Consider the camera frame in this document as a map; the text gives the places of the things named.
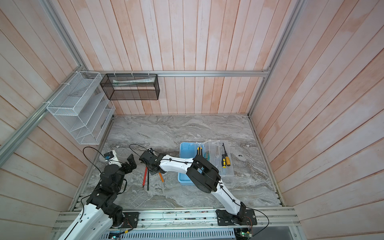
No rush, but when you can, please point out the red handled hex key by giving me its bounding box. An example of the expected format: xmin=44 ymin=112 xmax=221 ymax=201
xmin=142 ymin=167 xmax=148 ymax=188

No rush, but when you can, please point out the orange handled hex key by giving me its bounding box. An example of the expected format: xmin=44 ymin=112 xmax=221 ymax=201
xmin=159 ymin=173 xmax=165 ymax=184

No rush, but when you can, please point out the blue translucent plastic toolbox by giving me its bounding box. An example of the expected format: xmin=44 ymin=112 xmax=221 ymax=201
xmin=180 ymin=140 xmax=235 ymax=184

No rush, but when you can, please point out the short yellow black screwdriver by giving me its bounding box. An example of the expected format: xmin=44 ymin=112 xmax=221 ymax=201
xmin=222 ymin=154 xmax=227 ymax=168

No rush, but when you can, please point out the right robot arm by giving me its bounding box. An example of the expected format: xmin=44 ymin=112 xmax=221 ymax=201
xmin=140 ymin=149 xmax=246 ymax=221

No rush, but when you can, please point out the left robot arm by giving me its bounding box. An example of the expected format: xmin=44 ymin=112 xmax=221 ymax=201
xmin=60 ymin=153 xmax=139 ymax=240

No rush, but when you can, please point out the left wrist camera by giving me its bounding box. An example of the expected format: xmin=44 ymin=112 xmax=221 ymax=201
xmin=104 ymin=150 xmax=122 ymax=167

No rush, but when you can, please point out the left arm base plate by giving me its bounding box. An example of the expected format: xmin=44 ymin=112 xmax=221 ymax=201
xmin=112 ymin=212 xmax=140 ymax=229

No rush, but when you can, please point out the white wire mesh shelf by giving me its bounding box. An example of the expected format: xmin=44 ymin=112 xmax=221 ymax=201
xmin=47 ymin=72 xmax=115 ymax=145

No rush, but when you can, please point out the black mesh wall basket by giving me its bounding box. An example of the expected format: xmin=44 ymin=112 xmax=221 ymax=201
xmin=101 ymin=73 xmax=160 ymax=101

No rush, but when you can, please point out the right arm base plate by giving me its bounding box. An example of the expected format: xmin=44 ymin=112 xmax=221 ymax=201
xmin=216 ymin=209 xmax=258 ymax=226

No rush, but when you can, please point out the horizontal aluminium wall rail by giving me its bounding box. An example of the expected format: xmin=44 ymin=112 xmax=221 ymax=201
xmin=99 ymin=70 xmax=270 ymax=77

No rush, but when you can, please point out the left aluminium wall rail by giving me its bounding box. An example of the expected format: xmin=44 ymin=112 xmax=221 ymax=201
xmin=1 ymin=66 xmax=87 ymax=167

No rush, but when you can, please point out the aluminium front rail frame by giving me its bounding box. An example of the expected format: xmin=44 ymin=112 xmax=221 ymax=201
xmin=53 ymin=207 xmax=306 ymax=240

